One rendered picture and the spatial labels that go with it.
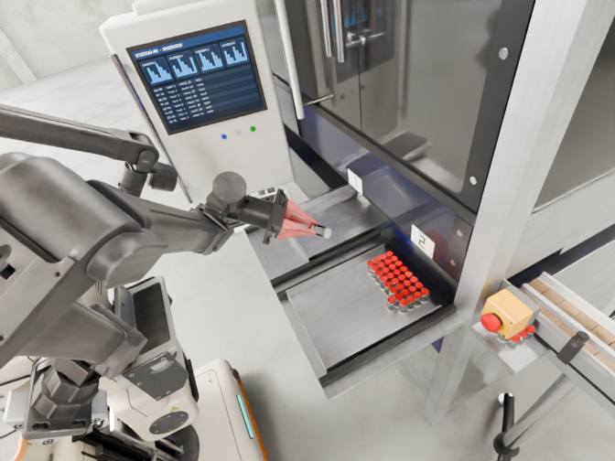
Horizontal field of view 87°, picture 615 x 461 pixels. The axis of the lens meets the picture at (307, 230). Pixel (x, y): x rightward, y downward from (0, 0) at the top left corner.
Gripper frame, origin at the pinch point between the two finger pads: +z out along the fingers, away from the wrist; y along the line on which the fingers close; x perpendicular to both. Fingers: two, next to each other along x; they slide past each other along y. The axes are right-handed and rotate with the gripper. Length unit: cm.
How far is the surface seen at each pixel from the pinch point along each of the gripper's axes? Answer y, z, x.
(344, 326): -13.7, 18.7, 26.0
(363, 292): -2.5, 23.6, 27.8
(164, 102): 51, -55, 42
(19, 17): 564, -639, 573
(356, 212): 30, 22, 41
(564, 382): -17, 72, 11
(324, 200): 35, 11, 49
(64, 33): 600, -578, 612
